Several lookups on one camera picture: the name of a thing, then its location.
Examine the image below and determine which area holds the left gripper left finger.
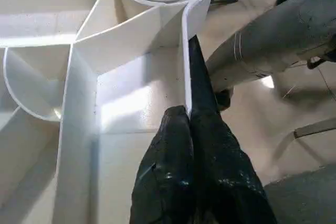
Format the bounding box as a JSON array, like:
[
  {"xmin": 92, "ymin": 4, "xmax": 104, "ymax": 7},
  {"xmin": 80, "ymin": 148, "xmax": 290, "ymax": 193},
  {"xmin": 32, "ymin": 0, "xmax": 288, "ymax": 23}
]
[{"xmin": 129, "ymin": 105, "xmax": 197, "ymax": 224}]

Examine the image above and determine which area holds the black metal rod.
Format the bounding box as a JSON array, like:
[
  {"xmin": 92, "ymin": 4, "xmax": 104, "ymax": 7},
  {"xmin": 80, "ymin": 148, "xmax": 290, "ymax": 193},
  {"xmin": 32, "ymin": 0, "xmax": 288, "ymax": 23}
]
[{"xmin": 293, "ymin": 118, "xmax": 336, "ymax": 138}]

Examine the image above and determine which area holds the white plastic table top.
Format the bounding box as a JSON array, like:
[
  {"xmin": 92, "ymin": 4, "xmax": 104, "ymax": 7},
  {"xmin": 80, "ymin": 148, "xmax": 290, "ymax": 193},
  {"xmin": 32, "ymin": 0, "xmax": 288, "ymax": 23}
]
[{"xmin": 0, "ymin": 0, "xmax": 220, "ymax": 224}]

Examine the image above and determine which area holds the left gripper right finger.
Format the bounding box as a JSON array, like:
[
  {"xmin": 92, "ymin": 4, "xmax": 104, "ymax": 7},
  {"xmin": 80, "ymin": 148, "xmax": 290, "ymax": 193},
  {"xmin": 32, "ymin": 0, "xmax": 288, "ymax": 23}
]
[{"xmin": 188, "ymin": 107, "xmax": 278, "ymax": 224}]

